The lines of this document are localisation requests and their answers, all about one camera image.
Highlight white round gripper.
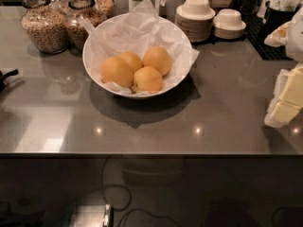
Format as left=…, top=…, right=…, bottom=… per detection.
left=264, top=8, right=303, bottom=128

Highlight orange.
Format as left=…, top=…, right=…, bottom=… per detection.
left=134, top=66, right=163, bottom=94
left=142, top=46, right=172, bottom=76
left=117, top=51, right=143, bottom=73
left=99, top=57, right=133, bottom=88

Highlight white ceramic bowl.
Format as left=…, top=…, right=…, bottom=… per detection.
left=81, top=13, right=193, bottom=99

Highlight black rubber mat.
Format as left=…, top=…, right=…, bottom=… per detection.
left=202, top=0, right=293, bottom=61

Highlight black container with packets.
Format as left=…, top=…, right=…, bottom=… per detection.
left=263, top=0, right=302, bottom=35

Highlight short stack paper bowls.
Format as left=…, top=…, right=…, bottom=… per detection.
left=212, top=9, right=246, bottom=39

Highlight tall stack paper bowls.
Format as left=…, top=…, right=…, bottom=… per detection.
left=175, top=0, right=215, bottom=43

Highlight white crumpled paper liner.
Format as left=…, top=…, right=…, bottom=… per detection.
left=79, top=0, right=201, bottom=96

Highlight back glass cereal jar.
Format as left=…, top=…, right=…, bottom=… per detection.
left=94, top=0, right=114, bottom=18

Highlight large glass cereal jar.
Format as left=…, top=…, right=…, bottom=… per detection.
left=20, top=0, right=68, bottom=54

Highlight silver box under table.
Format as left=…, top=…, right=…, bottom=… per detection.
left=69, top=204, right=114, bottom=227

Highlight black cable under table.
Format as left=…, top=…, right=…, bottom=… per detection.
left=100, top=156, right=183, bottom=227

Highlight black handle at left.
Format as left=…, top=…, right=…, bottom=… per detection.
left=0, top=69, right=19, bottom=93

